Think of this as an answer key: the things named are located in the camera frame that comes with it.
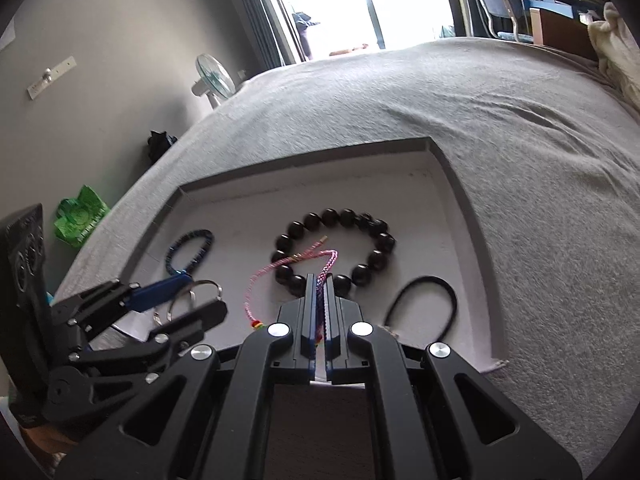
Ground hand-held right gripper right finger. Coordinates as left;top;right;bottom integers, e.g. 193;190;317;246
324;273;583;480

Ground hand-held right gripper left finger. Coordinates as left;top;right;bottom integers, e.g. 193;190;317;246
55;273;318;480

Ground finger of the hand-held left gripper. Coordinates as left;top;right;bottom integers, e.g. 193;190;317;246
51;272;194;335
69;300;229;367

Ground metal key rings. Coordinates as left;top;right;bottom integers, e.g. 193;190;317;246
152;279;223;328

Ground pink braided cord bracelet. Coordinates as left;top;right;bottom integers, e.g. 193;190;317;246
244;240;338;348

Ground blue bead bracelet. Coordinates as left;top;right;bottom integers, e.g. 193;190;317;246
165;229;215;276

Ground large black bead bracelet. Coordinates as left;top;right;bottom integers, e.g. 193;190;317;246
272;208;397;297

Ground shallow grey cardboard box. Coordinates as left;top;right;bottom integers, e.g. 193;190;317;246
115;136;511;373

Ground person's left hand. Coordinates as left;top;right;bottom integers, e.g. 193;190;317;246
21;427;76;466

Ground green plastic bag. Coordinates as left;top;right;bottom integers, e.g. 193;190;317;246
54;185;111;248

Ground black bag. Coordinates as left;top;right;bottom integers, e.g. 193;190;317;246
147;131;178;163

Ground white standing fan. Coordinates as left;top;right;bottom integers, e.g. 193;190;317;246
191;54;237;110

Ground dark cloth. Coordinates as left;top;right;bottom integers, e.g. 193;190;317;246
292;11;321;59

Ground grey curtain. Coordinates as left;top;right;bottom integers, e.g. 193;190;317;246
227;0;296;68

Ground sliding glass door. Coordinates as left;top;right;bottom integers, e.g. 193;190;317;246
250;0;481;63

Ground brown wooden cabinet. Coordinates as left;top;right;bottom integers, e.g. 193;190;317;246
531;8;598;61

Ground blue desk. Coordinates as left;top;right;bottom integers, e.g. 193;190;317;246
520;0;601;16

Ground cream fleece blanket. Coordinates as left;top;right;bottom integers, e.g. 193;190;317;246
587;2;640;111

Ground white wall hook rail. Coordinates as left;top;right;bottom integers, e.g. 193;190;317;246
27;56;77;98

